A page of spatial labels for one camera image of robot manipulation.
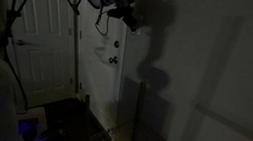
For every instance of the purple box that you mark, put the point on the purple box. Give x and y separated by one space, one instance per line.
36 112

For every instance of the silver round door knob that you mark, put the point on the silver round door knob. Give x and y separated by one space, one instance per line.
113 59

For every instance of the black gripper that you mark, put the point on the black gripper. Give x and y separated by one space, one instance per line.
127 13

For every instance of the white door with round knob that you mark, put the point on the white door with round knob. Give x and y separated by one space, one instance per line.
98 76

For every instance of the blue item in box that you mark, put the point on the blue item in box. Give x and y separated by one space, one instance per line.
28 130

